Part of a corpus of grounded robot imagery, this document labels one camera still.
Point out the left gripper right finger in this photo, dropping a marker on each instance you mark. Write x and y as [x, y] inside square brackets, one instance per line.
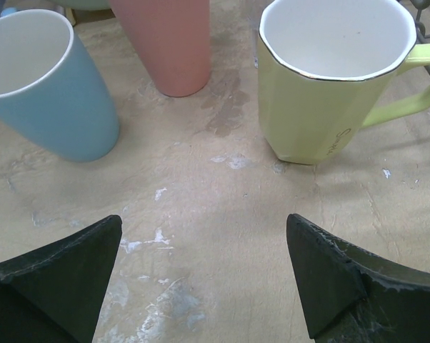
[349, 294]

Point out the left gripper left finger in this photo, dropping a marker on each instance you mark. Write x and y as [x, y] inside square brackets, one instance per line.
[55, 293]

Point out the light blue mug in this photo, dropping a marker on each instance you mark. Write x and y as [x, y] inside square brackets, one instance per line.
[51, 92]

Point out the light green mug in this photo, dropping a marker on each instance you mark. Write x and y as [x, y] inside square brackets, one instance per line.
[322, 67]

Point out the salmon pink tumbler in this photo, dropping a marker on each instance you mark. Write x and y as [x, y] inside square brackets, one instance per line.
[172, 40]

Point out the round drawer cabinet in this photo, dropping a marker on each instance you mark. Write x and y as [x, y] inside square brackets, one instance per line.
[83, 5]

